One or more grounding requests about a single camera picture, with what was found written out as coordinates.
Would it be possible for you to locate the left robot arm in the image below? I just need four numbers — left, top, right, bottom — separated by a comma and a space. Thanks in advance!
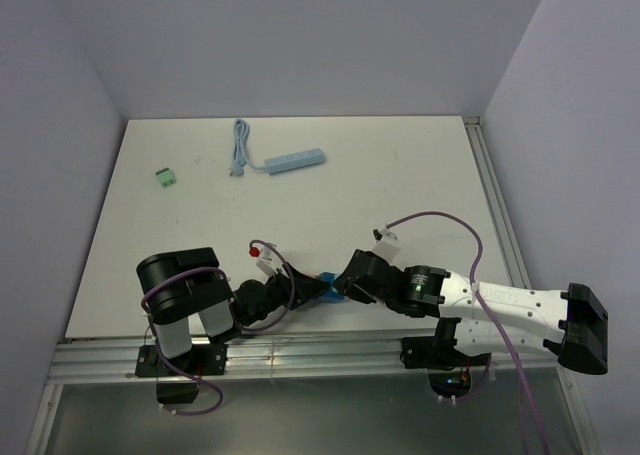
136, 240, 331, 374

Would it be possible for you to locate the aluminium side rail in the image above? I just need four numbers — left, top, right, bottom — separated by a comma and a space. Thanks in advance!
462, 117, 532, 289

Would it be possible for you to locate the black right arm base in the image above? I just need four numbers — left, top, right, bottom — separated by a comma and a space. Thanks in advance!
399, 336, 492, 406

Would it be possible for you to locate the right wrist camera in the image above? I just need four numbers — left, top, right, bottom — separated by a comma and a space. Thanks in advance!
372, 228, 401, 264

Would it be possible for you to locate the light blue power cord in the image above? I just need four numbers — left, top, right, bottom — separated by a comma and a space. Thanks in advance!
228, 118, 267, 179

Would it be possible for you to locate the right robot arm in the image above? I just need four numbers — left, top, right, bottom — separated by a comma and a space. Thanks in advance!
334, 250, 609, 375

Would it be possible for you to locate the aluminium front rail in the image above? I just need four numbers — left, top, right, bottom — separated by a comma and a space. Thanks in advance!
47, 332, 566, 384

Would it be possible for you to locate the blue cube socket adapter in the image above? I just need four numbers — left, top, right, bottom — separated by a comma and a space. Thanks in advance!
318, 272, 345, 303

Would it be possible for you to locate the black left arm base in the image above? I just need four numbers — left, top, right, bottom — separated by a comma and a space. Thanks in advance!
134, 344, 227, 417

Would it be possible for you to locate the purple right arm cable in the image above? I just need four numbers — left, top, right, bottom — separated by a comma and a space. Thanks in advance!
384, 210, 551, 455

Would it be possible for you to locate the light blue power strip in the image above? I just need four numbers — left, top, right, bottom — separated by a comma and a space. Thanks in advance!
264, 148, 326, 176

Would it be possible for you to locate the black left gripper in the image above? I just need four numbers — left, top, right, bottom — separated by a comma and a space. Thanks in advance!
241, 263, 330, 327

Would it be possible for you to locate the green plug adapter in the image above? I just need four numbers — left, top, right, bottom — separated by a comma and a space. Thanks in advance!
155, 167, 177, 188

